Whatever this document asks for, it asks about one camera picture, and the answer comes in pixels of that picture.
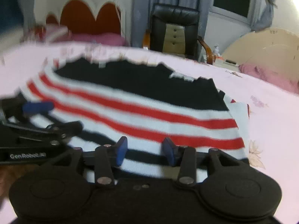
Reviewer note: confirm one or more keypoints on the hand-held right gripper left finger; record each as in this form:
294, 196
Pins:
121, 150

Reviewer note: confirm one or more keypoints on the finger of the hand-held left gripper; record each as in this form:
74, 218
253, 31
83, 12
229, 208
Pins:
37, 107

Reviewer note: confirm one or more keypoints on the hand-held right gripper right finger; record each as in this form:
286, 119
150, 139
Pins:
169, 152

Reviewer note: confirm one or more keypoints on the striped knit sweater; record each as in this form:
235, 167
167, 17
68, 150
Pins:
144, 112

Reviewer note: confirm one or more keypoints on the striped pillow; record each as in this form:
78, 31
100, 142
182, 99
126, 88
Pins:
51, 32

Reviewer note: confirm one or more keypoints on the purple bedding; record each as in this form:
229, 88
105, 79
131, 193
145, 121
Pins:
100, 39

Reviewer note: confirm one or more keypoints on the red and white headboard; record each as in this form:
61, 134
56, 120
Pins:
79, 16

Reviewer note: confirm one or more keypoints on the pink floral bed sheet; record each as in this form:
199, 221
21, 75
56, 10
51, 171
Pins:
268, 126

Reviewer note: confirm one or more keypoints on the small white bottle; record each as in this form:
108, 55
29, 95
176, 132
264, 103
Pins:
216, 50

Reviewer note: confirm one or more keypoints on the black leather armchair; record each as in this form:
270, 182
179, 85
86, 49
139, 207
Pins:
175, 28

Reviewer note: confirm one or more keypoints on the cream wooden headboard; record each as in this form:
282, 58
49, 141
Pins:
268, 49

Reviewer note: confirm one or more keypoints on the wide blue-grey curtain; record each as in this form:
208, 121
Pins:
144, 4

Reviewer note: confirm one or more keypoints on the tied blue-grey curtain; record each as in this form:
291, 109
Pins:
265, 7

